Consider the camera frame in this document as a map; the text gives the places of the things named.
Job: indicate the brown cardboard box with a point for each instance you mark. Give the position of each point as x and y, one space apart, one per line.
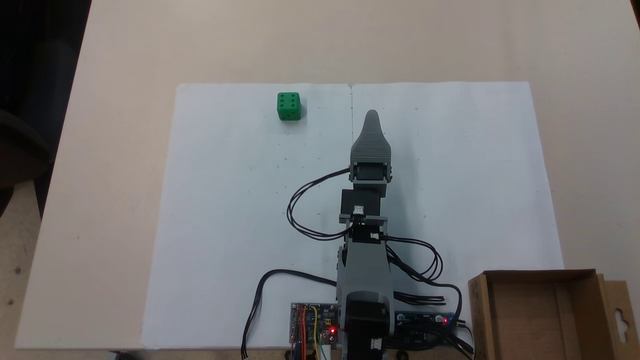
530 320

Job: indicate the green dice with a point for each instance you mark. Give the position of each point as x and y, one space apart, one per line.
288 106

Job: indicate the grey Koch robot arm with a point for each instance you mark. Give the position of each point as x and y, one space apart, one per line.
362 265

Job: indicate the blue circuit board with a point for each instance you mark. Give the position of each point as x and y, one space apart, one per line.
420 325

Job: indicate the white paper sheet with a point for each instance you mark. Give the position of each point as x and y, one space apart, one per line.
225 225
475 190

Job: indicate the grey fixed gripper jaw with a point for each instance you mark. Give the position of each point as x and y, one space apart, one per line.
371 142

